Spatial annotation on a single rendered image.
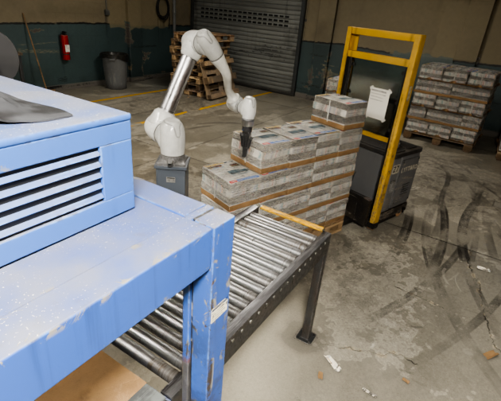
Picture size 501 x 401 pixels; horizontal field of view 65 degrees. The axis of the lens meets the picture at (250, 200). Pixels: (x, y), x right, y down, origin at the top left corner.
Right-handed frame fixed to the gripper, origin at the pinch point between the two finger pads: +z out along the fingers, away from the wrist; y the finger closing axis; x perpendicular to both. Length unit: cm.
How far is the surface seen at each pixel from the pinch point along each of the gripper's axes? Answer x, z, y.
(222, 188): 25.1, 21.0, -8.9
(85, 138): 163, -72, -150
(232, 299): 94, 19, -113
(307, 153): -50, 2, -19
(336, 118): -90, -21, -10
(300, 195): -50, 38, -19
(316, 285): 16, 51, -100
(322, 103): -90, -31, 9
